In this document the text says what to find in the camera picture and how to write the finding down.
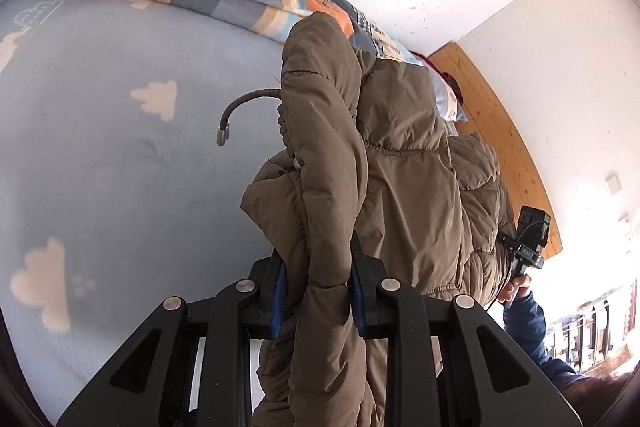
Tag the right forearm blue sleeve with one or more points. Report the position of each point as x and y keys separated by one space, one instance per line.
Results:
x=524 y=321

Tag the person's right hand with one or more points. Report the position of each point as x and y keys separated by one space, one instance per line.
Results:
x=517 y=288

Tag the brown puffer hooded jacket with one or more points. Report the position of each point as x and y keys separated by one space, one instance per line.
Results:
x=366 y=156

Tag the light blue cloud bedsheet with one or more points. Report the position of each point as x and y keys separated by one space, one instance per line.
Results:
x=114 y=192

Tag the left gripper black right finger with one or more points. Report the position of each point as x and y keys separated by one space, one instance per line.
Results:
x=385 y=308

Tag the wooden headboard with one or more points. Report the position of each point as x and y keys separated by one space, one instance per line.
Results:
x=489 y=119

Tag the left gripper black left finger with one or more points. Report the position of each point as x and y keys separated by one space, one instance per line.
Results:
x=251 y=308

